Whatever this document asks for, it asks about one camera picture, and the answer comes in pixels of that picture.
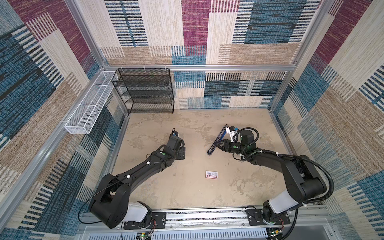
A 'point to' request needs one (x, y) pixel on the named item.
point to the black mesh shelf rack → (145, 90)
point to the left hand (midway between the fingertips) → (178, 147)
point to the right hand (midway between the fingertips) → (216, 146)
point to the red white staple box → (211, 174)
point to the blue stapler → (212, 148)
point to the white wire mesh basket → (84, 115)
